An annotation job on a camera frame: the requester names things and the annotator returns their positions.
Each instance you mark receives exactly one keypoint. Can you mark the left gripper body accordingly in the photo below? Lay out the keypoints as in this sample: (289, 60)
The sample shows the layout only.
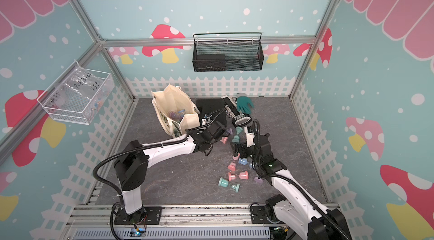
(211, 143)

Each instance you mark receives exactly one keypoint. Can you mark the cream canvas tote bag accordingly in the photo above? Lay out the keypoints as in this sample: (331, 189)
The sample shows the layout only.
(167, 103)

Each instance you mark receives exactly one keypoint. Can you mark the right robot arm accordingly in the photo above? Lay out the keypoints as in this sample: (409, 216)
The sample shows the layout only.
(294, 206)

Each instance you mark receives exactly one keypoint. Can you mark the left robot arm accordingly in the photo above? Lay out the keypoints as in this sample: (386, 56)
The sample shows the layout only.
(132, 164)

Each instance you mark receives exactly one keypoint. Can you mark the teal hourglass by brush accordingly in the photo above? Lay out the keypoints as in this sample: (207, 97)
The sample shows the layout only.
(236, 138)

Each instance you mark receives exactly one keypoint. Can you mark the pink hourglass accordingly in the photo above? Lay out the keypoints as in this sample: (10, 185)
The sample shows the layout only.
(242, 176)

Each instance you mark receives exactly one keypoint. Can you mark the green hourglass front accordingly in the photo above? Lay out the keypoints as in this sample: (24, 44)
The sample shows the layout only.
(225, 184)

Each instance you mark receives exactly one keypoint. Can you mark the plastic bag in basket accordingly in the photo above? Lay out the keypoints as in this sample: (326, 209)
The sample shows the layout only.
(84, 87)

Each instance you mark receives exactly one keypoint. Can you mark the black flat box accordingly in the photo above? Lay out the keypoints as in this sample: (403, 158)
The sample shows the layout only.
(212, 109)

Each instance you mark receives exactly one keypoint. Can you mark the black white hair brush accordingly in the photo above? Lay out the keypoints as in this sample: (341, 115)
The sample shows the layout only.
(239, 119)

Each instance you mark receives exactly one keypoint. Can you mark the green rubber glove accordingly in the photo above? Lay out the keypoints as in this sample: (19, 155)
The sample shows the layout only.
(244, 103)

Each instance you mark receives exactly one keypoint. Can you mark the black box in basket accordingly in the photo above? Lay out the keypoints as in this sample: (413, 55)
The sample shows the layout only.
(209, 62)

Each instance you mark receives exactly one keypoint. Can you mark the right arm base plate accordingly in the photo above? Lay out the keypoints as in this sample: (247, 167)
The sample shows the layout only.
(260, 214)

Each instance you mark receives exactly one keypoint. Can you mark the black mesh wall basket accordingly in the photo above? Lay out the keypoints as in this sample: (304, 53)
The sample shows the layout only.
(243, 51)

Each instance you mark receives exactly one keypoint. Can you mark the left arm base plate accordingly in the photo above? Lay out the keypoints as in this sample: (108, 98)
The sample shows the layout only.
(149, 215)

